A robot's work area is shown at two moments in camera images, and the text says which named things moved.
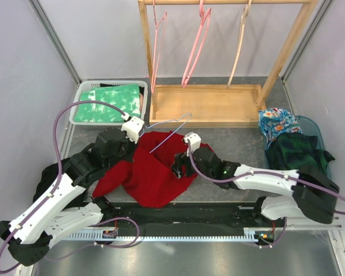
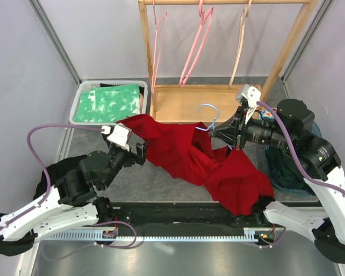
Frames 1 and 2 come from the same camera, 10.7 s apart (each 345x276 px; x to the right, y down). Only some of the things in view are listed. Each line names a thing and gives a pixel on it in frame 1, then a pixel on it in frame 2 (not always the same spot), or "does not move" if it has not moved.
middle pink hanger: (202, 9) does not move
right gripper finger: (179, 160) to (228, 131)
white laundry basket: (83, 85) does not move
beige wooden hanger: (243, 20) does not move
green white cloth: (126, 97) does not move
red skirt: (149, 179) to (186, 150)
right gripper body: (205, 173) to (259, 131)
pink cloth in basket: (141, 102) does not move
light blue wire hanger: (142, 133) to (213, 126)
